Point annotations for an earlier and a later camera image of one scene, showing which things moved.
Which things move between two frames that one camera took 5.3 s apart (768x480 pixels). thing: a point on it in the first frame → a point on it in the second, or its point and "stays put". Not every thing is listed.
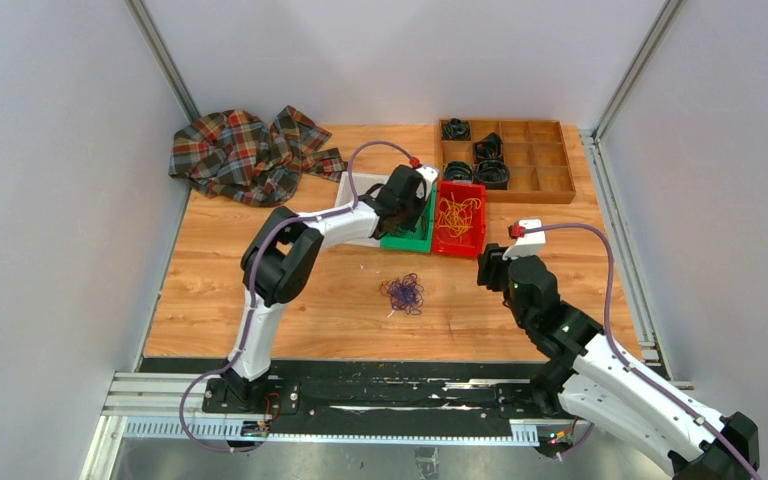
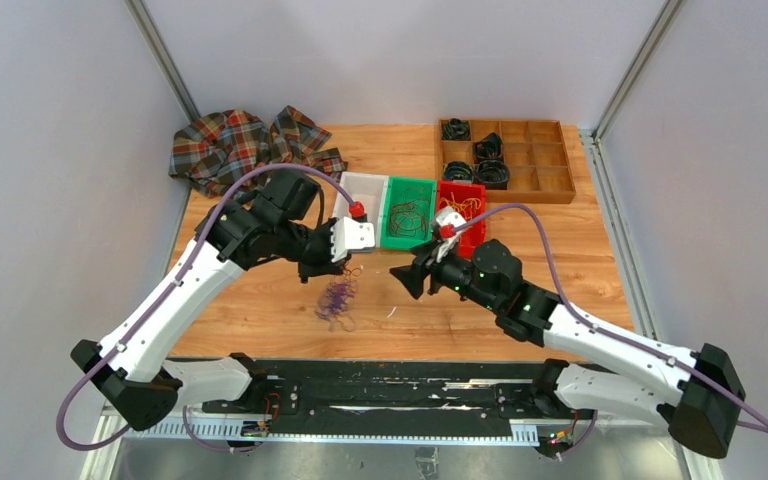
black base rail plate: x=486 y=388 stays put
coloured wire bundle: x=405 y=294 → x=334 y=305
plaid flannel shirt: x=236 y=154 stays put
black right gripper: x=491 y=263 → x=412 y=275
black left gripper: x=420 y=206 → x=325 y=266
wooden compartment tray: x=519 y=161 stays put
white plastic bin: x=363 y=182 stays put
